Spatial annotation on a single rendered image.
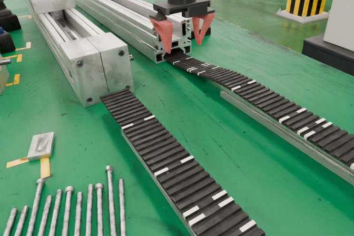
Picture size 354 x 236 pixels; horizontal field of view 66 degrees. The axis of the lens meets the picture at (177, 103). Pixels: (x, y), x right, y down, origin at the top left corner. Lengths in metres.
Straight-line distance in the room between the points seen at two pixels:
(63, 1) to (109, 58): 0.41
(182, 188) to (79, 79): 0.28
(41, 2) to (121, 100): 0.49
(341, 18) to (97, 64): 0.56
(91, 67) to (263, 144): 0.30
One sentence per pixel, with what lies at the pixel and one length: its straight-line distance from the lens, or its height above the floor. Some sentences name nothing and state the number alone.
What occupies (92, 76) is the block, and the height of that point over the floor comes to 0.83.
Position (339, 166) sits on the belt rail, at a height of 0.79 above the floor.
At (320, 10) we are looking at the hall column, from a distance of 3.97.
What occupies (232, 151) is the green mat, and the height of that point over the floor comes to 0.78.
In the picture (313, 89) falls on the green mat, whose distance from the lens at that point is 0.55.
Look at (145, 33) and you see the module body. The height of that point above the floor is 0.84.
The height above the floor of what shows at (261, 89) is 0.81.
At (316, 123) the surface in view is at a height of 0.81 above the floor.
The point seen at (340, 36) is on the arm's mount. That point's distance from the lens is 0.77.
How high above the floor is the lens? 1.04
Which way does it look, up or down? 33 degrees down
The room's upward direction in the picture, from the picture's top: 4 degrees counter-clockwise
